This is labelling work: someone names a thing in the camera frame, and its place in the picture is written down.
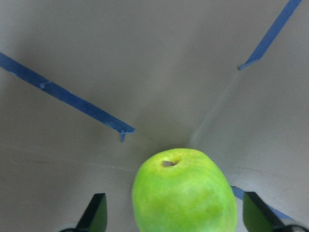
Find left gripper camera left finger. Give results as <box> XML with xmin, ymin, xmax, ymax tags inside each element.
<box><xmin>76</xmin><ymin>193</ymin><xmax>107</xmax><ymax>232</ymax></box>

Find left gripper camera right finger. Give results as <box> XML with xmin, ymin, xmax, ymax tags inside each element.
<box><xmin>242</xmin><ymin>191</ymin><xmax>285</xmax><ymax>232</ymax></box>

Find green apple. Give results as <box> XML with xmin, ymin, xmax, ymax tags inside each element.
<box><xmin>132</xmin><ymin>148</ymin><xmax>238</xmax><ymax>232</ymax></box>

